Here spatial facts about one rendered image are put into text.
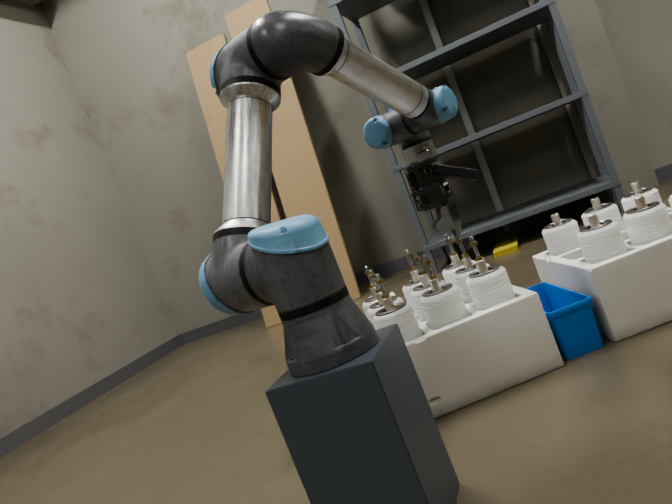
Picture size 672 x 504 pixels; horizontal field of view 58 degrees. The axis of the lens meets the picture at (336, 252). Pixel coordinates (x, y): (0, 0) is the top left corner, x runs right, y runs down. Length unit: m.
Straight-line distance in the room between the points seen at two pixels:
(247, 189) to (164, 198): 3.33
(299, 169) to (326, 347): 2.70
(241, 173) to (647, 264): 0.93
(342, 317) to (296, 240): 0.13
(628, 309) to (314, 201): 2.28
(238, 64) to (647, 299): 1.02
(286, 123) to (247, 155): 2.54
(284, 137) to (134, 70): 1.32
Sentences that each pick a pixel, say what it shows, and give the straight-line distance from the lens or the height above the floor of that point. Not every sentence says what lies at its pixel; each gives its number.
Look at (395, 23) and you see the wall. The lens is 3.79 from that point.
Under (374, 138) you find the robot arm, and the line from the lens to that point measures 1.41.
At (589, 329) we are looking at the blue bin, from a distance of 1.50.
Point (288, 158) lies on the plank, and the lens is 3.58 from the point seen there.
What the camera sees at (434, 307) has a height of 0.23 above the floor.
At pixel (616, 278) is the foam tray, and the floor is 0.14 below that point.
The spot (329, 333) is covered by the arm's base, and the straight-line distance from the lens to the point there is 0.90.
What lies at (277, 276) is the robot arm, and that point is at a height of 0.45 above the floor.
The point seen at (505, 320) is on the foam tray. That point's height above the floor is 0.15.
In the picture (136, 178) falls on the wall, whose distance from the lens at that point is 4.49.
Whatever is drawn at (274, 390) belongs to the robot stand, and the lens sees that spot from 0.93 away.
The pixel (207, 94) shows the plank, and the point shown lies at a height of 1.47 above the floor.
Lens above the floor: 0.52
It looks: 4 degrees down
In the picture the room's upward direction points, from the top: 21 degrees counter-clockwise
